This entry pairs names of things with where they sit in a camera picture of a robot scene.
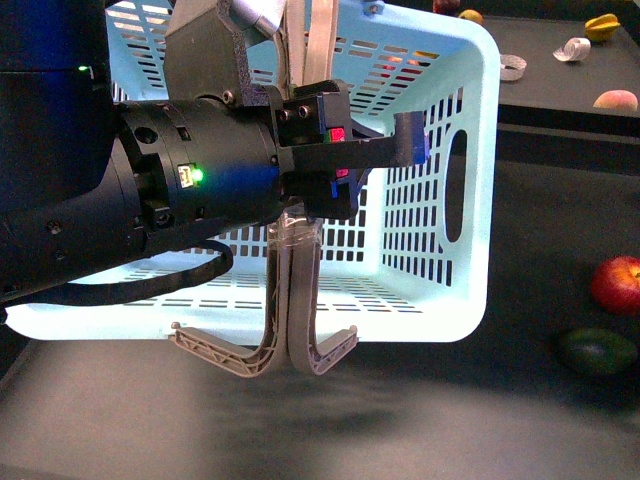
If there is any large red apple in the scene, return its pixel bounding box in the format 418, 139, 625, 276
590, 256, 639, 316

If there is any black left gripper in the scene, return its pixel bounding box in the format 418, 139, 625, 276
117, 80, 429, 234

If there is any white tape roll near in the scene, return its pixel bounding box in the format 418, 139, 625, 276
500, 54, 528, 83

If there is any light blue plastic basket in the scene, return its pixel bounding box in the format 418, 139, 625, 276
7, 1, 500, 345

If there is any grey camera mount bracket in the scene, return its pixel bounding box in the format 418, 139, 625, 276
163, 0, 286, 107

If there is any yellow star fruit far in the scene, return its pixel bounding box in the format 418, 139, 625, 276
584, 13, 621, 43

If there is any green red mango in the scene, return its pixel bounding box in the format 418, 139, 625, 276
458, 9, 484, 25

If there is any grey basket handle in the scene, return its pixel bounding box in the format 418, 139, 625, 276
283, 1, 358, 376
168, 0, 301, 378

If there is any dark purple plum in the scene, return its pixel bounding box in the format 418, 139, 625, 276
432, 0, 461, 16

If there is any peach coloured round fruit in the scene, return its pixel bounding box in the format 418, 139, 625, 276
593, 90, 639, 112

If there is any dark green avocado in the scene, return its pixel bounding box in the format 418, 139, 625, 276
556, 328, 639, 376

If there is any clear tape on handles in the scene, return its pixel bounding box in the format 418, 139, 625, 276
267, 204, 322, 249

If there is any grey basket handle front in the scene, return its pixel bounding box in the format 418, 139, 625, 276
283, 1, 358, 376

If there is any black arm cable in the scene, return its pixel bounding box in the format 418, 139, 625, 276
0, 239, 235, 307

